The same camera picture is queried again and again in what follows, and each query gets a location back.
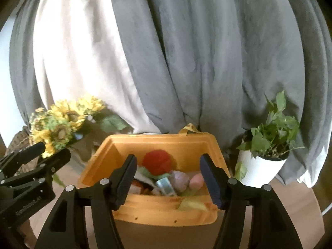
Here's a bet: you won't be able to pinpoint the lavender fluffy plush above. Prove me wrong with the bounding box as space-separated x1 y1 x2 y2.
168 171 192 195

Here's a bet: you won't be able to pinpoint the white ribbed plant pot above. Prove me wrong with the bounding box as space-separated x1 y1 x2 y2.
235 149 289 188

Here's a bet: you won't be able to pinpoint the grey curtain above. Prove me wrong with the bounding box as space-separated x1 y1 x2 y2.
9 0 332 187

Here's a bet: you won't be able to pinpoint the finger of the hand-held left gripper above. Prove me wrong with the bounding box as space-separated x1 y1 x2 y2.
0 148 72 190
0 142 46 177

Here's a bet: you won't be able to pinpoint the pink plush toy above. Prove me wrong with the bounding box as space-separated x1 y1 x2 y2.
189 174 206 191

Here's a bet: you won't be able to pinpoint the white curtain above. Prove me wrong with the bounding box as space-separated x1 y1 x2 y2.
33 0 161 135

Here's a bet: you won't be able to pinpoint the green leafy plant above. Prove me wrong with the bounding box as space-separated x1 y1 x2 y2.
235 91 305 182

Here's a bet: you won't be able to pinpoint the blue printed tissue packet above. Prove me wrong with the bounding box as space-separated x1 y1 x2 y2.
156 178 178 197

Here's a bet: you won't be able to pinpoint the red fluffy plush ball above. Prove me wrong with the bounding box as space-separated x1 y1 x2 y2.
141 149 173 175

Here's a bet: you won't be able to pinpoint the artificial sunflower bouquet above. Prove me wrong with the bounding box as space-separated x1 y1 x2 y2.
28 95 127 159

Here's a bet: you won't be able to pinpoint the orange storage basket yellow handles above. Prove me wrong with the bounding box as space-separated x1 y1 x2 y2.
78 124 231 226

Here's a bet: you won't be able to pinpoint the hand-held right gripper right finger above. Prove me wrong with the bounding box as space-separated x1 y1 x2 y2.
200 153 304 249

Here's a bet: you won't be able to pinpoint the woven wicker basket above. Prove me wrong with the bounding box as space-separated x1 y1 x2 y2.
6 126 35 166

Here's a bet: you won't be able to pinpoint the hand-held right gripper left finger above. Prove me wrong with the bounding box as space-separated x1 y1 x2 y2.
34 154 138 249

